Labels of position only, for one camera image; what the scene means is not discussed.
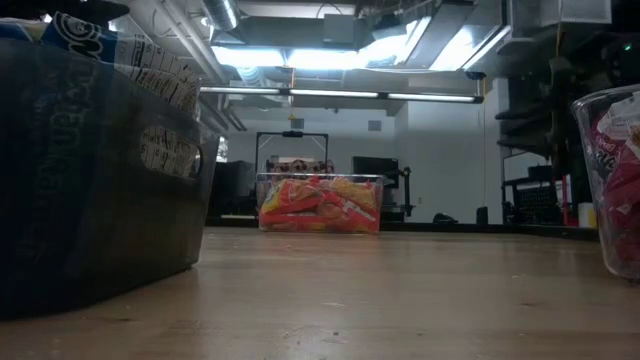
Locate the blue ramen pack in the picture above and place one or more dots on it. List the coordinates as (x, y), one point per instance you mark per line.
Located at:
(75, 40)
(160, 75)

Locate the smoky dark plastic bin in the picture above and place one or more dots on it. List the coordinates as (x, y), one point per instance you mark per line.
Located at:
(100, 225)

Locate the clear rounded plastic bin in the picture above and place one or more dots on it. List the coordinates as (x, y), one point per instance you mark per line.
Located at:
(585, 175)

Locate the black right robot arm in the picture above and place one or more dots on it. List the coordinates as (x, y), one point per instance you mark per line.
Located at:
(600, 90)

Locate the clear rectangular plastic bin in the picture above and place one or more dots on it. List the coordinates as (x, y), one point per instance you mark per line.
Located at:
(320, 176)

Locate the background table with objects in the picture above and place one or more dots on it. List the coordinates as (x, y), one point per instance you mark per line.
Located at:
(300, 166)

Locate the black background monitor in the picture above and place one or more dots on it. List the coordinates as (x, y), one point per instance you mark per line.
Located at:
(375, 165)

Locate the black background stand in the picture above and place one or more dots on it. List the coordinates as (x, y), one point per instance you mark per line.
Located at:
(406, 192)

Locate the black background cabinet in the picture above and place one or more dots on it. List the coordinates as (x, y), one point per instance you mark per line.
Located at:
(230, 187)

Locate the bright ceiling light panel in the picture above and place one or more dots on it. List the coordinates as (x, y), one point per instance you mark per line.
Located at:
(320, 59)

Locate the black mesh cart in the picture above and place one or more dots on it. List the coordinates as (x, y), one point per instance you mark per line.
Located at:
(537, 202)

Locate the white and yellow roll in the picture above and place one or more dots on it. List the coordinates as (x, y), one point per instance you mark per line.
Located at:
(587, 215)

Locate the black background rig frame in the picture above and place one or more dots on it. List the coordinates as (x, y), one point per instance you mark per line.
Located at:
(292, 134)

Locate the grey square wall box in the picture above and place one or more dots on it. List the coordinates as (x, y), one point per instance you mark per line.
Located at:
(297, 123)
(374, 125)

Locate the silver ceiling air duct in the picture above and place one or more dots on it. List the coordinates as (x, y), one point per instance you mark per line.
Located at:
(220, 12)

